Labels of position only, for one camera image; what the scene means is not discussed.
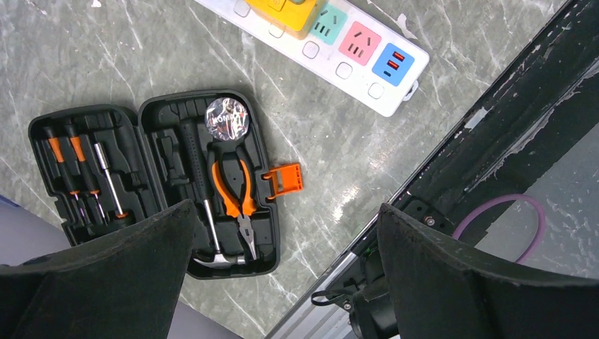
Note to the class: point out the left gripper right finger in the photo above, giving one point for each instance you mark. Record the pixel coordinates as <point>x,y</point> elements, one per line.
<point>443,288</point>

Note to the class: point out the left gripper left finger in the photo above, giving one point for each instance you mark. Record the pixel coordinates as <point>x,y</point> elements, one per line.
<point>124,284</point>

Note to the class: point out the black tool case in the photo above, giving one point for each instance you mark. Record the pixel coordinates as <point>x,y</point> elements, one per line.
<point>109,167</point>

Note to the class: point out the white power strip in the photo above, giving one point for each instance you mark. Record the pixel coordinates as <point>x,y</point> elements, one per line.
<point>346,47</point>

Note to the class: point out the yellow cube adapter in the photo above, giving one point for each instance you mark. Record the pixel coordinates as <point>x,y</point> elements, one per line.
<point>296,17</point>

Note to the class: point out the orange handled pliers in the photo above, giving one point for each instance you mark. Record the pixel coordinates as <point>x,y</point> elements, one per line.
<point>237,207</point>

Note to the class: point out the black aluminium base frame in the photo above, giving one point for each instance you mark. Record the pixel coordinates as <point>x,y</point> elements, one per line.
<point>516,179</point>

